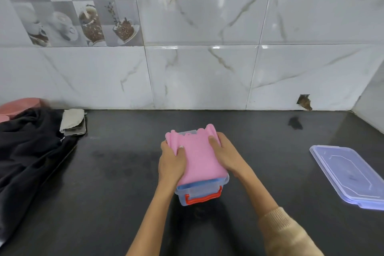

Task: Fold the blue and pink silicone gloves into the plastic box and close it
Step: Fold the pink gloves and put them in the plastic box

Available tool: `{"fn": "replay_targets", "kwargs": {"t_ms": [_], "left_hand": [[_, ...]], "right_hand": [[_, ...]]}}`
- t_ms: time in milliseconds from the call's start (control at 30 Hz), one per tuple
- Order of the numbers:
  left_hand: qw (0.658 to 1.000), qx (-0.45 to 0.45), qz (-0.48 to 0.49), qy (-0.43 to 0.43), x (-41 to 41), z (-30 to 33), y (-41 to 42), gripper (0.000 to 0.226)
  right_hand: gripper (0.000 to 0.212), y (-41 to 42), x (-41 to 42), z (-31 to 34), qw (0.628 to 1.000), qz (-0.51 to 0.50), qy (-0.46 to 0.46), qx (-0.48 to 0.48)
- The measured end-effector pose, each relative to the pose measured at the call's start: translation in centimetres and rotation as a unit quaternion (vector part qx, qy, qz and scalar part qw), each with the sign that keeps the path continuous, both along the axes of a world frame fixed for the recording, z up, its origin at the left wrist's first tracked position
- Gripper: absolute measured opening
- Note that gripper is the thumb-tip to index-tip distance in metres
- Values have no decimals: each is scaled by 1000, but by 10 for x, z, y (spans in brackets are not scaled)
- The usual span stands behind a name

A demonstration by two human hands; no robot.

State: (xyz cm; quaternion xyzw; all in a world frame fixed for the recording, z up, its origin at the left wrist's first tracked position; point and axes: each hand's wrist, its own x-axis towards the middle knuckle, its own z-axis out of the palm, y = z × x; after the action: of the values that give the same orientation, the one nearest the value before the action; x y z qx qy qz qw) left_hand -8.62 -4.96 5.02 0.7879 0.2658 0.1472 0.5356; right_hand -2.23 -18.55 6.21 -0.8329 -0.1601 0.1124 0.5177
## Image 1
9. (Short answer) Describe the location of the person's left hand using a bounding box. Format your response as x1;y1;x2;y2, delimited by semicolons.
158;140;188;189

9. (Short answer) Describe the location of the person's right hand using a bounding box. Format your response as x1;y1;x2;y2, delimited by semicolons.
208;132;247;179

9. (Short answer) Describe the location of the pink cloth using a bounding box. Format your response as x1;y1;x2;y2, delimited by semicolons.
165;124;228;187

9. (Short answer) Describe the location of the person's right forearm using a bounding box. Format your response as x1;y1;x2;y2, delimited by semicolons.
233;165;325;256

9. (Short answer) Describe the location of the person's left forearm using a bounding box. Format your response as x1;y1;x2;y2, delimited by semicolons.
125;180;178;256

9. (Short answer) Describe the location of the clear plastic storage box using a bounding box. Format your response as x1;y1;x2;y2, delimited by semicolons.
174;128;230;207

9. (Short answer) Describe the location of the grey smartphone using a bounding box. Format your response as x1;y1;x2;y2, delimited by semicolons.
63;112;87;137

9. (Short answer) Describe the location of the white crumpled cloth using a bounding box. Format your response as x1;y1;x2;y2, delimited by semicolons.
59;109;85;133

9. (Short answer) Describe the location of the clear plastic box lid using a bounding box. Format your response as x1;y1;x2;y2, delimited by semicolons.
309;145;384;211

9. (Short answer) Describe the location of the black cloth garment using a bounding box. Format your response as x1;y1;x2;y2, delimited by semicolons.
0;108;79;243

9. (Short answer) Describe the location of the pink plastic basin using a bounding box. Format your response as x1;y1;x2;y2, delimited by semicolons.
0;98;45;123

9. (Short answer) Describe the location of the red box latch handle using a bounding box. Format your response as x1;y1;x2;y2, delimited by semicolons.
184;186;223;206

